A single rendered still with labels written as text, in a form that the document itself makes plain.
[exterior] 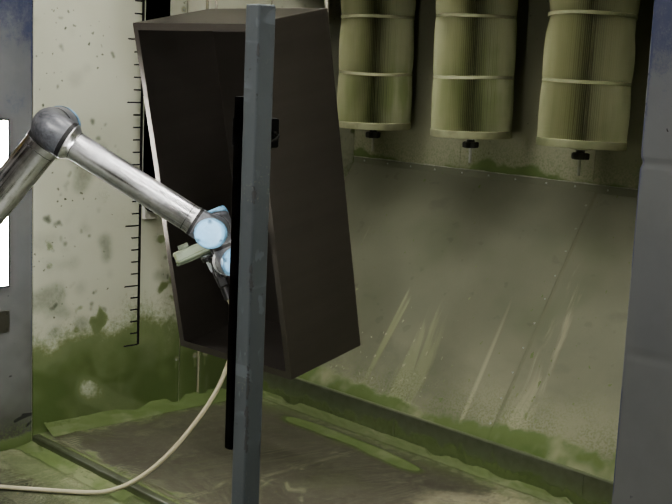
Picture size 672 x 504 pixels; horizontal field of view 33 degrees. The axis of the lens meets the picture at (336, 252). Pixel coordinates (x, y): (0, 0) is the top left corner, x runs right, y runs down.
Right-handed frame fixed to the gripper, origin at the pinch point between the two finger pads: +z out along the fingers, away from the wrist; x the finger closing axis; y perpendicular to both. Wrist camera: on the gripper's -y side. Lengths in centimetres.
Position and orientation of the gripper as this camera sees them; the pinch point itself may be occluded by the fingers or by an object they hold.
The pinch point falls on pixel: (211, 254)
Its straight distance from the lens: 387.6
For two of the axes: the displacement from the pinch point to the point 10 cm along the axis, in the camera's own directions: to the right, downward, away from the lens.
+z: -3.0, -0.1, 9.5
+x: 8.8, -3.9, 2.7
